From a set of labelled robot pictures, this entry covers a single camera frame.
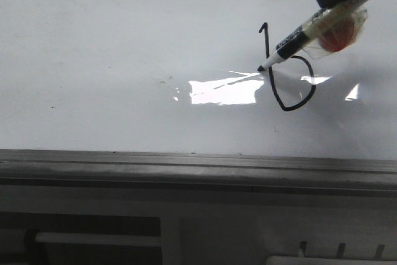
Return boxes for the white black whiteboard marker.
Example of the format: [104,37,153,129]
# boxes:
[258,0,368,72]

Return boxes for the white whiteboard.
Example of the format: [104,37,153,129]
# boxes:
[1,0,396,159]

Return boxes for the grey whiteboard marker tray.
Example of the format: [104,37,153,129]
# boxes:
[1,149,396,194]

